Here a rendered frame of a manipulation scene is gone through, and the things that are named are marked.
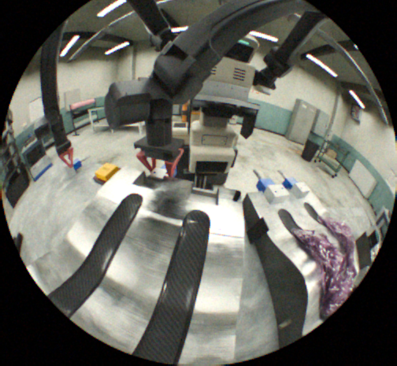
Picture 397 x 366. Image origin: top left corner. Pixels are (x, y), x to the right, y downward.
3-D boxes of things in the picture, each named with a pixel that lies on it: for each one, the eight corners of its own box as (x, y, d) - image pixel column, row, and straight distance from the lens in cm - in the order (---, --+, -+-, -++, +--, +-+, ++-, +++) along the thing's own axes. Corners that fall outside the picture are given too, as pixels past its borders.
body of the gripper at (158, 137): (174, 160, 23) (175, 121, 20) (133, 151, 28) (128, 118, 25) (185, 146, 28) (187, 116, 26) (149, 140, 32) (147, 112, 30)
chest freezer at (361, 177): (367, 199, 734) (377, 183, 727) (363, 198, 660) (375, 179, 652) (352, 179, 784) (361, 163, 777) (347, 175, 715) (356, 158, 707)
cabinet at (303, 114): (283, 137, 628) (296, 98, 626) (299, 142, 683) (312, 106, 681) (288, 140, 588) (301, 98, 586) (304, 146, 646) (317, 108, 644)
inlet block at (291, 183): (270, 176, 44) (276, 164, 42) (279, 175, 48) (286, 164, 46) (291, 205, 38) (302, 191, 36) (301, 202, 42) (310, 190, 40)
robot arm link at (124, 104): (208, 83, 20) (178, 55, 25) (140, 70, 11) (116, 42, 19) (170, 128, 25) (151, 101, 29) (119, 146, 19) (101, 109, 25)
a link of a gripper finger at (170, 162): (174, 189, 28) (172, 153, 22) (148, 181, 31) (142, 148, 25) (183, 172, 32) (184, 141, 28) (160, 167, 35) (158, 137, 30)
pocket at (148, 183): (146, 183, 28) (143, 170, 26) (167, 188, 26) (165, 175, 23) (135, 197, 26) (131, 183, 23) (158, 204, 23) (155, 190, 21)
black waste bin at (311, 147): (297, 153, 445) (304, 137, 435) (306, 157, 476) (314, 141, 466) (304, 160, 410) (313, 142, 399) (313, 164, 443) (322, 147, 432)
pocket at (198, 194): (191, 194, 25) (192, 181, 22) (216, 198, 25) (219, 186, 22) (185, 211, 22) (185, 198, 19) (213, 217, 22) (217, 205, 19)
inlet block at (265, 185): (244, 176, 38) (250, 162, 35) (257, 176, 40) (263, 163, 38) (265, 211, 31) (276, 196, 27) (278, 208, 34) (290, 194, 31)
